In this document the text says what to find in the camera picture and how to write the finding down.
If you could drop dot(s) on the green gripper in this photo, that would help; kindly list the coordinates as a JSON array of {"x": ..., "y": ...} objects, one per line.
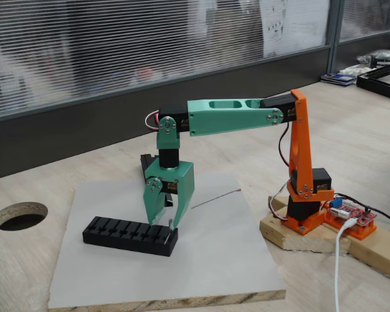
[{"x": 179, "y": 177}]

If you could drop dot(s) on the black rectangular frame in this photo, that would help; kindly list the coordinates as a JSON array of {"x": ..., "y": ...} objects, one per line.
[{"x": 377, "y": 86}]

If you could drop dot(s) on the black slotted holder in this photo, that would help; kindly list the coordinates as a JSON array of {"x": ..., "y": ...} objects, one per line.
[{"x": 126, "y": 244}]

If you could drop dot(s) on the white packet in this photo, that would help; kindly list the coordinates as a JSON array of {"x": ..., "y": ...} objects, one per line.
[{"x": 352, "y": 70}]

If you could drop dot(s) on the blue card stack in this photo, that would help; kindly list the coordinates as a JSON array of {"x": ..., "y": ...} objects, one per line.
[{"x": 338, "y": 78}]

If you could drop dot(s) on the black aluminium profile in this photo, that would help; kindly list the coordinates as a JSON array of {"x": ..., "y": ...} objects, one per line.
[{"x": 144, "y": 162}]

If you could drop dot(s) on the red controller board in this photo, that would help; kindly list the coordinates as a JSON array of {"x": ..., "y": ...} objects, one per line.
[{"x": 360, "y": 217}]

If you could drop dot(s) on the clear bag of parts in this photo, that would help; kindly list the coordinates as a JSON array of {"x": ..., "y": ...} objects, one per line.
[{"x": 382, "y": 55}]

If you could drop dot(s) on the white paper poster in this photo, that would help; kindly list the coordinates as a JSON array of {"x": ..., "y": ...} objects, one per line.
[{"x": 295, "y": 26}]

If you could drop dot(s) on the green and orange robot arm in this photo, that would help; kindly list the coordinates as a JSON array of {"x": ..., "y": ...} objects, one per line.
[{"x": 230, "y": 120}]

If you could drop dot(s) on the grey plywood board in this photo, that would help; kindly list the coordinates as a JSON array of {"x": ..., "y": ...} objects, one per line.
[{"x": 214, "y": 260}]

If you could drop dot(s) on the thin silver metal tool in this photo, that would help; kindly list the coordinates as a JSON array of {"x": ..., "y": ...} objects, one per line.
[{"x": 170, "y": 224}]

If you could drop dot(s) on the wooden base beam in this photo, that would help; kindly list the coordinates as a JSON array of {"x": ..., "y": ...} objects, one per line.
[{"x": 377, "y": 256}]

